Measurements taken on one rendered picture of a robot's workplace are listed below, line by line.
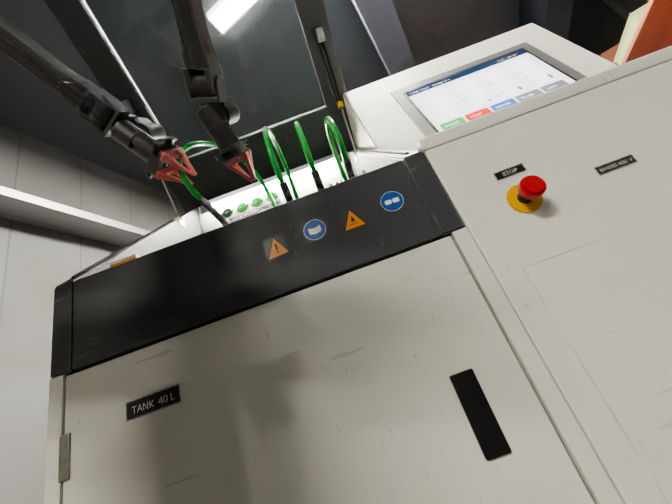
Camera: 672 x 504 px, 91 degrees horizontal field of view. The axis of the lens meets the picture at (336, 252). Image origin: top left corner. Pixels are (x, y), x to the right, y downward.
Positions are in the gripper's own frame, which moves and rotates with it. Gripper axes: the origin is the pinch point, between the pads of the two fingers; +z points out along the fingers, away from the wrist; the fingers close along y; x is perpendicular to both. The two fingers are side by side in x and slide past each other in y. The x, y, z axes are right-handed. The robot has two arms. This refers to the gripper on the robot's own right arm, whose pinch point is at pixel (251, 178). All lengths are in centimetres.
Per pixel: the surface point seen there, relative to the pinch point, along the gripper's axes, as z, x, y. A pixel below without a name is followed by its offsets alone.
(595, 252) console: 30, -53, -42
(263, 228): 6.7, -9.6, -33.4
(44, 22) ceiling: -131, 109, 140
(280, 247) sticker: 10.2, -11.5, -36.5
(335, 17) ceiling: -60, -45, 211
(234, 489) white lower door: 29, 2, -61
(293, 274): 14.1, -12.3, -40.1
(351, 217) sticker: 12.0, -23.9, -33.6
